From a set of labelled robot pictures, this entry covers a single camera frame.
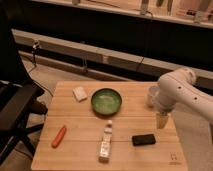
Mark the beige gripper tool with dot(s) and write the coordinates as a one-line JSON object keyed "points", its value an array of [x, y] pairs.
{"points": [[161, 120]]}

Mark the black eraser block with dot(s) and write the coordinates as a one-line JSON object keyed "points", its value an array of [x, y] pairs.
{"points": [[147, 139]]}

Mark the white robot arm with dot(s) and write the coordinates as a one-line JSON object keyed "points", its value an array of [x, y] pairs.
{"points": [[178, 87]]}

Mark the white paper cup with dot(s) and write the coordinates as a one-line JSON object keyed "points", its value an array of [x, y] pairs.
{"points": [[152, 92]]}

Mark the green bowl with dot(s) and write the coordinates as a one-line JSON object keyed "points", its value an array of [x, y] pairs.
{"points": [[106, 101]]}

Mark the small white bottle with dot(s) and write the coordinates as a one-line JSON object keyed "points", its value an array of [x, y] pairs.
{"points": [[104, 153]]}

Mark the wooden table board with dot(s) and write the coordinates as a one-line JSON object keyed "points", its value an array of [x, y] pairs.
{"points": [[79, 149]]}

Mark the white sponge block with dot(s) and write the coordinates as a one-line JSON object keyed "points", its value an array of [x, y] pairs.
{"points": [[79, 93]]}

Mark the orange carrot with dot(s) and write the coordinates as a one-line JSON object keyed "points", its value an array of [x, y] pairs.
{"points": [[59, 137]]}

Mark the black office chair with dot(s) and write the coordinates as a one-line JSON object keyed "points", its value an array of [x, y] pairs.
{"points": [[18, 94]]}

